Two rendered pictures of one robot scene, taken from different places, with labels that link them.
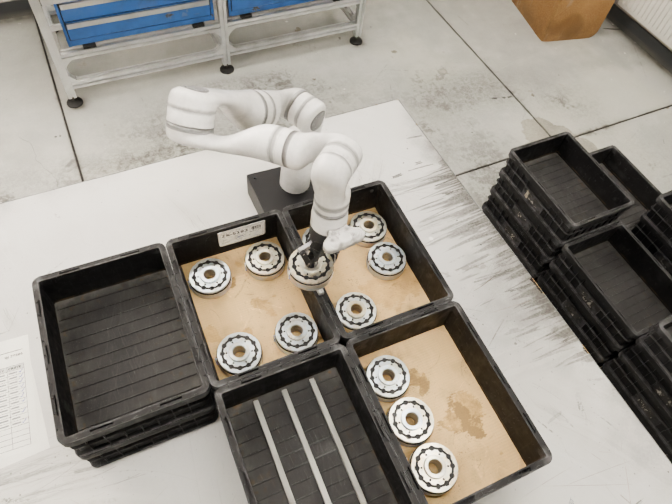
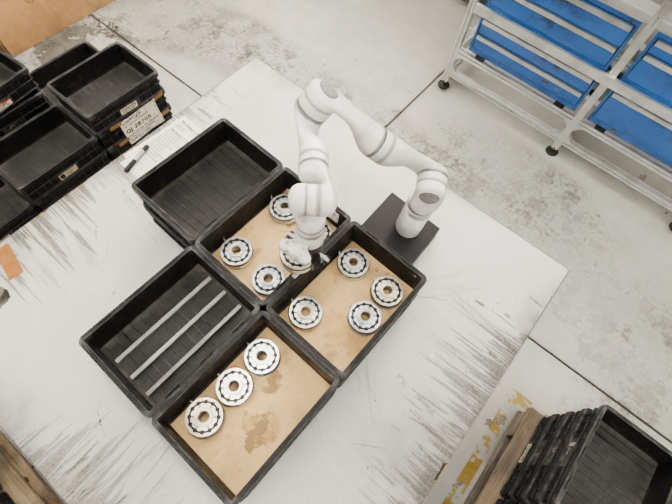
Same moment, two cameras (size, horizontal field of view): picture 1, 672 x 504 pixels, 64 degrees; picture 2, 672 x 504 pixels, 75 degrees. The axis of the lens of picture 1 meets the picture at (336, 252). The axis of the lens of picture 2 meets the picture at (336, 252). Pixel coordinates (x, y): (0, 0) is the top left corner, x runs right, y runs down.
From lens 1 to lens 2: 69 cm
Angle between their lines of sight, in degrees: 32
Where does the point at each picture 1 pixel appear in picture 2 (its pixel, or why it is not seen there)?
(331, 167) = (292, 193)
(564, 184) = (619, 485)
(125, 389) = (189, 203)
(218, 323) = (256, 230)
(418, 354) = (295, 375)
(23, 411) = not seen: hidden behind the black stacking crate
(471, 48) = not seen: outside the picture
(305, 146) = (311, 172)
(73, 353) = (200, 166)
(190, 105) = (309, 94)
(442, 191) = (489, 348)
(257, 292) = not seen: hidden behind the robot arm
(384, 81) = (649, 273)
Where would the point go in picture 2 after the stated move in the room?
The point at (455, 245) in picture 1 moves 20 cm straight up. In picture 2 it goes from (438, 380) to (457, 368)
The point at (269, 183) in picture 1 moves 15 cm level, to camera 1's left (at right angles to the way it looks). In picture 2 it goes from (394, 210) to (380, 176)
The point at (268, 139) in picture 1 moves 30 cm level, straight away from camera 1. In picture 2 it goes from (305, 148) to (414, 104)
